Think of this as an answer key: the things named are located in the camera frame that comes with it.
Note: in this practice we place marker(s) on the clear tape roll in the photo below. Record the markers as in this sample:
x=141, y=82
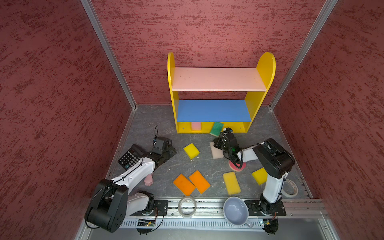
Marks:
x=187, y=207

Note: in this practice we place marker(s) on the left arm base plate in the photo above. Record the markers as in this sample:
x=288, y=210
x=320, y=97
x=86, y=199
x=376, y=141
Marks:
x=160, y=207

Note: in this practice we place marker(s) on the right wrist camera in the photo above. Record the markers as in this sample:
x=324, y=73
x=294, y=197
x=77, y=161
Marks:
x=227, y=130

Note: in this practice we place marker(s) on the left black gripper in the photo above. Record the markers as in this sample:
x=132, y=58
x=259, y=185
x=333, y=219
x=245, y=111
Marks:
x=171, y=154

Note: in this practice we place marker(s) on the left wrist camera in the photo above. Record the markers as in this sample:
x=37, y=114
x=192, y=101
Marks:
x=161, y=145

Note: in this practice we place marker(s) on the aluminium front rail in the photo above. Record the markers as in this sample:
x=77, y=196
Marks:
x=206, y=208

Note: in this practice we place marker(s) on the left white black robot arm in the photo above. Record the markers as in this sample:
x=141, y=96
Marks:
x=112, y=200

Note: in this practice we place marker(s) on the beige white sponge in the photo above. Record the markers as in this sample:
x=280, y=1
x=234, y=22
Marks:
x=216, y=153

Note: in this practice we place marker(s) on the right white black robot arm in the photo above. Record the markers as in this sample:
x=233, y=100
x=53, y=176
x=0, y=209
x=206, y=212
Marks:
x=276, y=161

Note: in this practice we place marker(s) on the orange sponge right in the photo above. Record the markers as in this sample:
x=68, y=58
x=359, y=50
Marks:
x=199, y=182

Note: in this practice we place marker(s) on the long yellow sponge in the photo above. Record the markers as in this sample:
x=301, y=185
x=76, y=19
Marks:
x=231, y=183

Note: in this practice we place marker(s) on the orange sponge left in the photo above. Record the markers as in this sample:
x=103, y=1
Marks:
x=184, y=185

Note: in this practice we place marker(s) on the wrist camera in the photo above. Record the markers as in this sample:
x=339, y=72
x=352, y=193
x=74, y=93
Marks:
x=161, y=145
x=227, y=130

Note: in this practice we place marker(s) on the round pink smiley sponge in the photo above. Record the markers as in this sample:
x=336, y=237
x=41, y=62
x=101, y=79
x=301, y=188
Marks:
x=237, y=167

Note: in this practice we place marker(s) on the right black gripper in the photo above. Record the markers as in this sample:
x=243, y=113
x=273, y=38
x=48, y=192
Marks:
x=217, y=144

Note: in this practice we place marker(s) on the yellow shelf pink blue boards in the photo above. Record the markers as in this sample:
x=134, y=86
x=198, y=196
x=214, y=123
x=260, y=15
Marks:
x=235, y=114

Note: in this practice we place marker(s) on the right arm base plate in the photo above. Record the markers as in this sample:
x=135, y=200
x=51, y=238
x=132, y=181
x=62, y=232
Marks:
x=252, y=208

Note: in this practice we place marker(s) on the yellow sponge far right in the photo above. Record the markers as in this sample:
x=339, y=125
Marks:
x=260, y=176

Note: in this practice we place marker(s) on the green sponge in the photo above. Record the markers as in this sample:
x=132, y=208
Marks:
x=216, y=129

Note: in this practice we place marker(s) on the lavender mug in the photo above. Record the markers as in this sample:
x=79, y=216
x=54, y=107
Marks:
x=236, y=212

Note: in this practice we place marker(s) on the orange sponge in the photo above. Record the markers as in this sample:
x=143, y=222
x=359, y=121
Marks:
x=184, y=185
x=199, y=182

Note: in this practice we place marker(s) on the beige masking tape roll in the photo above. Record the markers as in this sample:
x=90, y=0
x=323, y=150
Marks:
x=292, y=189

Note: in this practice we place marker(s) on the small yellow square sponge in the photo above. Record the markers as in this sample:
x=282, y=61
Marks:
x=191, y=151

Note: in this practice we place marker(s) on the black calculator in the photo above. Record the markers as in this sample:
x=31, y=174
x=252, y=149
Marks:
x=131, y=157

